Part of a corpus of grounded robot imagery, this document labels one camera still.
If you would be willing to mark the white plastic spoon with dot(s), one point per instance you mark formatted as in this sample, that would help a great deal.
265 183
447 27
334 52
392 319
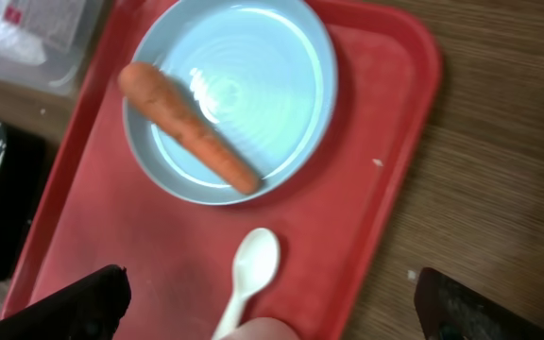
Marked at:
254 266

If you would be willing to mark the orange carrot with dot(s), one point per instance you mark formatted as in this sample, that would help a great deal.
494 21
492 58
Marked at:
153 95

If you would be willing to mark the pink plastic cup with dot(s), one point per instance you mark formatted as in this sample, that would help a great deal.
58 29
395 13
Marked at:
263 328

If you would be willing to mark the red plastic tray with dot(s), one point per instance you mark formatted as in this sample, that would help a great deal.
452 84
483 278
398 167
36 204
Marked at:
100 208

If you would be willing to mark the light blue plate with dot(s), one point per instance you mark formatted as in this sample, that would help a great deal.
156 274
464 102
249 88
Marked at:
262 74

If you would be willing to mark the clear plastic bin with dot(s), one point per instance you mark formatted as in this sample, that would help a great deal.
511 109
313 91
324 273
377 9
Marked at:
43 43

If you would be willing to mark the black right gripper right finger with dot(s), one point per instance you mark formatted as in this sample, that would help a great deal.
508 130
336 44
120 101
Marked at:
447 309

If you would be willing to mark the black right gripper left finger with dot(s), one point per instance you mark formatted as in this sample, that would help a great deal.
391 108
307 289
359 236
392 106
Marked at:
90 308

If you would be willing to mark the black tray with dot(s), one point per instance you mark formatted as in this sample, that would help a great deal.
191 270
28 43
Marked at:
20 188

